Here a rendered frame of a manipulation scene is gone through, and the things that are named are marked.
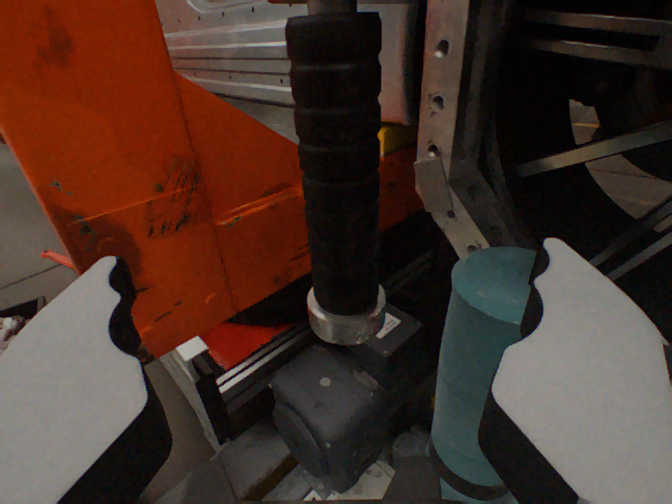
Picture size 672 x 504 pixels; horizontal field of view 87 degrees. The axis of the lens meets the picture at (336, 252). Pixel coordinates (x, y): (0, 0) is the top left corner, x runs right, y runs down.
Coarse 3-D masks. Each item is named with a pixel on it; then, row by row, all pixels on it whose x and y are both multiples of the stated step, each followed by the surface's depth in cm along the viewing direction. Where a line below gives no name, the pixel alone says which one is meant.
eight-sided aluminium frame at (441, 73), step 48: (480, 0) 29; (432, 48) 31; (480, 48) 32; (432, 96) 33; (480, 96) 34; (432, 144) 35; (480, 144) 38; (432, 192) 37; (480, 192) 38; (480, 240) 36
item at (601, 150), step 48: (528, 0) 34; (576, 0) 41; (528, 48) 35; (576, 48) 32; (624, 48) 30; (528, 96) 42; (528, 144) 44; (624, 144) 33; (528, 192) 43; (576, 192) 49; (528, 240) 41; (576, 240) 44; (624, 240) 36; (624, 288) 40
